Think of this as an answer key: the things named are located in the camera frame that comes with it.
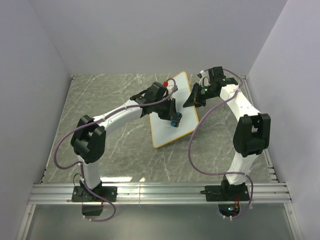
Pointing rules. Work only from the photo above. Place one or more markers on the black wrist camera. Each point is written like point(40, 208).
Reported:
point(210, 75)
point(155, 92)

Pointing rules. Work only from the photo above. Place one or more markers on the blue whiteboard eraser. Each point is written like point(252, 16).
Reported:
point(176, 120)

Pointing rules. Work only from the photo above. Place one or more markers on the aluminium right side rail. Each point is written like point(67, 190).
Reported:
point(265, 153)

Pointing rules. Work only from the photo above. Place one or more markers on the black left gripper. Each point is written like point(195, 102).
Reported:
point(171, 114)

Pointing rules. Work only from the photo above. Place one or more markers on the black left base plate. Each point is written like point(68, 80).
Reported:
point(82, 195)

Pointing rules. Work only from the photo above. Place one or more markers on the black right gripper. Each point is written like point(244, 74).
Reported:
point(193, 99)

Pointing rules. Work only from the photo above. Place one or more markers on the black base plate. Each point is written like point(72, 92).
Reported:
point(82, 195)
point(214, 193)

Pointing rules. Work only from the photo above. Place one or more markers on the yellow framed whiteboard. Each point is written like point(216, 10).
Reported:
point(162, 132)

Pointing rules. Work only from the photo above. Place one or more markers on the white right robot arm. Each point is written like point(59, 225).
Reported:
point(252, 133)

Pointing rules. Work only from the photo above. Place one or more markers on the aluminium rail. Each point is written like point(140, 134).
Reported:
point(154, 193)
point(265, 153)

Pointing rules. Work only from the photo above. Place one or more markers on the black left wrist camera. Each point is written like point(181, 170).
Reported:
point(155, 92)

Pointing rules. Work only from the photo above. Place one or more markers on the aluminium front rail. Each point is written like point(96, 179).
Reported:
point(154, 193)

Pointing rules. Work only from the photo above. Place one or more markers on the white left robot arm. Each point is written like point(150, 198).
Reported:
point(89, 143)

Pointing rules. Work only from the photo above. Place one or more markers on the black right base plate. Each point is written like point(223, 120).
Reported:
point(214, 193)

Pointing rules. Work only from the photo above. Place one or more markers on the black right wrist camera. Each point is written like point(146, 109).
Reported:
point(210, 75)

